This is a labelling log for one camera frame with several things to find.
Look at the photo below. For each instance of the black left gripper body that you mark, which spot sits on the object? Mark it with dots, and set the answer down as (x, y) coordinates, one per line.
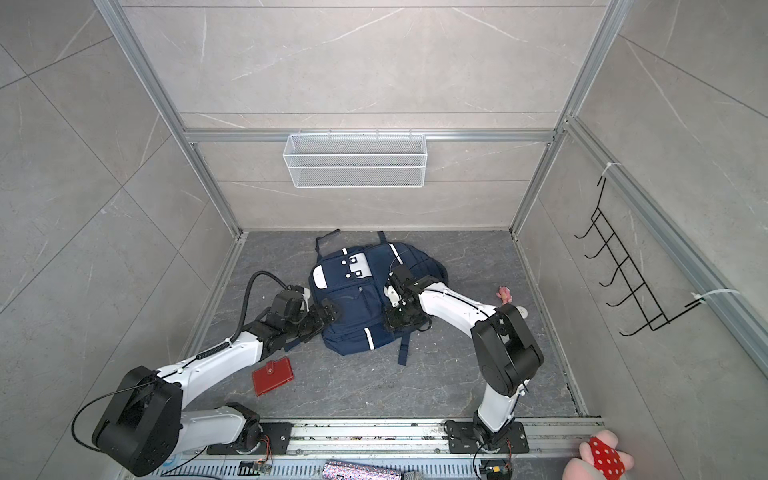
(310, 323)

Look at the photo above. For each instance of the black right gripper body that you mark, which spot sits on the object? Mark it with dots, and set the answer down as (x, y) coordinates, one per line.
(401, 317)

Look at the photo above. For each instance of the navy blue student backpack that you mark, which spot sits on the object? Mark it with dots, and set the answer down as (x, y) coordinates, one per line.
(354, 280)

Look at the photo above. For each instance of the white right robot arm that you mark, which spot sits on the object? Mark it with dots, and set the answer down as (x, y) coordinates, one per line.
(506, 351)

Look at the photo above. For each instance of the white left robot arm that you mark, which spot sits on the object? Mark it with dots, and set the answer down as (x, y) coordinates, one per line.
(147, 420)

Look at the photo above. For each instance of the red wallet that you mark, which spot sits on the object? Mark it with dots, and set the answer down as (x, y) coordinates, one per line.
(274, 374)

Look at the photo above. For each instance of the small pink toy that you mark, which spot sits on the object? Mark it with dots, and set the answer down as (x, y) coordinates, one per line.
(504, 295)

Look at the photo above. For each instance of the purple glitter microphone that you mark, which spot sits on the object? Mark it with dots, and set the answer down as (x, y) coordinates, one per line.
(340, 470)

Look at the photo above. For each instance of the pink plush toy red heart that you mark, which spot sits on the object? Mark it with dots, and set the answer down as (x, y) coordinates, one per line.
(599, 459)

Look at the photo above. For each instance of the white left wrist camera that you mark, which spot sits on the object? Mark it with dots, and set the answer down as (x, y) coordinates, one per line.
(306, 298)

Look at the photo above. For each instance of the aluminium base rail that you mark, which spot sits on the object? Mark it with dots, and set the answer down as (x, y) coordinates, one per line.
(302, 447)

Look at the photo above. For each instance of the white wire mesh basket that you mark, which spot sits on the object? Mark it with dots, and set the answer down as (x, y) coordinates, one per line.
(356, 160)

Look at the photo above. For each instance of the black wall hook rack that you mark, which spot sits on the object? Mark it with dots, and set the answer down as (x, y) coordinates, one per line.
(627, 272)

